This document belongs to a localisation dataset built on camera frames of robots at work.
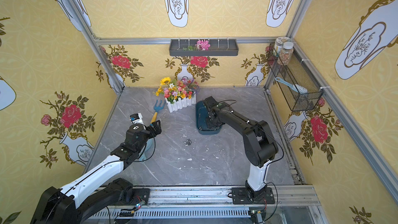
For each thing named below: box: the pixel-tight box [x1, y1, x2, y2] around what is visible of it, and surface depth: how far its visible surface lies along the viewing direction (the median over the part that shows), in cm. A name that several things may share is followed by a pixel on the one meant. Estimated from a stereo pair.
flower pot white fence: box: [153, 76, 200, 114], surface depth 100 cm
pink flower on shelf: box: [194, 39, 211, 51], surface depth 90 cm
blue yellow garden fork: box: [149, 99, 167, 127], surface depth 111 cm
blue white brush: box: [274, 77, 308, 95], surface depth 75 cm
